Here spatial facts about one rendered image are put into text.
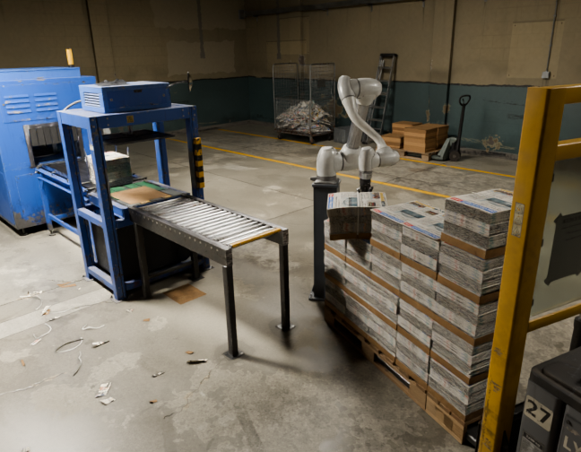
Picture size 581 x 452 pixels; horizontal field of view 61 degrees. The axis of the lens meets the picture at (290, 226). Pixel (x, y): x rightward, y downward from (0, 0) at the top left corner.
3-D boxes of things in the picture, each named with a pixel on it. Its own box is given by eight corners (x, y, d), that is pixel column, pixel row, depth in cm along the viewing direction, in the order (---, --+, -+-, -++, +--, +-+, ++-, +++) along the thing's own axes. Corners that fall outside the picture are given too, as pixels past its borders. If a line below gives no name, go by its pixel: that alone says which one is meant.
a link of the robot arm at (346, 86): (344, 94, 332) (362, 93, 336) (338, 72, 337) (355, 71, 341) (338, 105, 344) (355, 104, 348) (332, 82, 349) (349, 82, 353)
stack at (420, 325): (364, 308, 397) (368, 211, 369) (473, 391, 299) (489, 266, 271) (323, 319, 381) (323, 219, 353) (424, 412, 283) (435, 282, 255)
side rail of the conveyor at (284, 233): (289, 244, 350) (289, 228, 346) (283, 246, 347) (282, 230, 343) (186, 205, 442) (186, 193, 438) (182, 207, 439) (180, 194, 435)
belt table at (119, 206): (191, 203, 445) (190, 192, 441) (124, 220, 403) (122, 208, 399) (152, 188, 493) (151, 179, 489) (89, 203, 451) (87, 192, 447)
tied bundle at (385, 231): (416, 233, 322) (419, 200, 314) (449, 248, 297) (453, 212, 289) (369, 245, 305) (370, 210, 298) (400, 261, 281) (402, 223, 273)
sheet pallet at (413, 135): (451, 154, 951) (453, 125, 932) (428, 161, 898) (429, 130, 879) (398, 147, 1034) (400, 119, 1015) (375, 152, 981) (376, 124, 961)
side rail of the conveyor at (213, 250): (232, 265, 318) (231, 247, 314) (226, 267, 315) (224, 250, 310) (135, 219, 410) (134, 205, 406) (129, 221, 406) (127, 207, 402)
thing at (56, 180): (151, 188, 493) (151, 178, 490) (89, 202, 452) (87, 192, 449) (90, 166, 598) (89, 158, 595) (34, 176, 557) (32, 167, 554)
